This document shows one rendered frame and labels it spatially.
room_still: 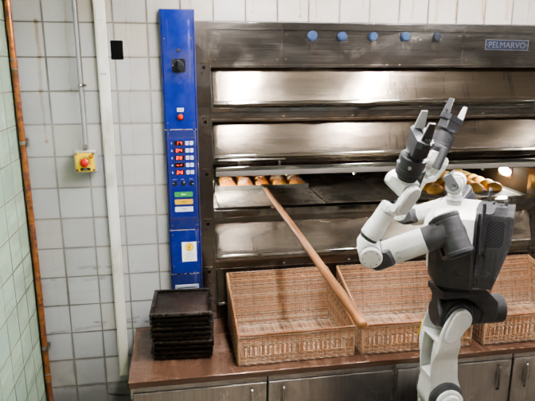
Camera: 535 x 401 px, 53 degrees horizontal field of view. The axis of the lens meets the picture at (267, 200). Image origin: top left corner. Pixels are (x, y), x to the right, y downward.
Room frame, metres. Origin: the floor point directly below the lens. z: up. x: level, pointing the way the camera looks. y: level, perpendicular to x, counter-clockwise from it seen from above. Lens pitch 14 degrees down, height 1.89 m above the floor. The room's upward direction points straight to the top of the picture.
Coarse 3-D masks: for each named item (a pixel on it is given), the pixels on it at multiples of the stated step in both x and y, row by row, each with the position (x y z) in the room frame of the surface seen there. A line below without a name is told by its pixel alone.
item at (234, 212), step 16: (224, 208) 2.71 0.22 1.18; (240, 208) 2.71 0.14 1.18; (256, 208) 2.71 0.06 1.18; (272, 208) 2.72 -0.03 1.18; (288, 208) 2.73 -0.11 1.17; (304, 208) 2.75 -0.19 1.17; (320, 208) 2.76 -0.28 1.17; (336, 208) 2.78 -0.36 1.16; (352, 208) 2.79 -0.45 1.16; (368, 208) 2.81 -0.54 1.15
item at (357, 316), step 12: (276, 204) 2.69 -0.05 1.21; (288, 216) 2.46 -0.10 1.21; (300, 240) 2.13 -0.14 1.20; (312, 252) 1.96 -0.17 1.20; (324, 264) 1.84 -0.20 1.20; (324, 276) 1.75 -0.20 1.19; (336, 288) 1.63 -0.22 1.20; (348, 300) 1.53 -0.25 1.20; (348, 312) 1.49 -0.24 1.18; (360, 312) 1.45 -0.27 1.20; (360, 324) 1.39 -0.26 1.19
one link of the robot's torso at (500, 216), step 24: (432, 216) 1.87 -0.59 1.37; (480, 216) 1.83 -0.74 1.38; (504, 216) 1.79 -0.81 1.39; (480, 240) 1.79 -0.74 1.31; (504, 240) 1.79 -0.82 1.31; (432, 264) 1.89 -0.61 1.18; (456, 264) 1.84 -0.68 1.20; (480, 264) 1.82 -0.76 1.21; (456, 288) 1.87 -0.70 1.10; (480, 288) 1.84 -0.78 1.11
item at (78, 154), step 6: (78, 150) 2.53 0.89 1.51; (90, 150) 2.53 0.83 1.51; (96, 150) 2.56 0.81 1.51; (78, 156) 2.50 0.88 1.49; (84, 156) 2.50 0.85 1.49; (96, 156) 2.54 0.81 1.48; (78, 162) 2.50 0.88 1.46; (90, 162) 2.51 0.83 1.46; (96, 162) 2.53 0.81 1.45; (78, 168) 2.50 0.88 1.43; (84, 168) 2.50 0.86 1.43; (90, 168) 2.50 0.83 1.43; (96, 168) 2.52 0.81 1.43
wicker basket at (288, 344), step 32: (288, 288) 2.68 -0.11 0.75; (320, 288) 2.70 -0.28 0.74; (256, 320) 2.61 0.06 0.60; (288, 320) 2.63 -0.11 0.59; (320, 320) 2.64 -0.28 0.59; (352, 320) 2.33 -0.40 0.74; (256, 352) 2.30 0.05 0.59; (288, 352) 2.23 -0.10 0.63; (320, 352) 2.26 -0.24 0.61; (352, 352) 2.29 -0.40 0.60
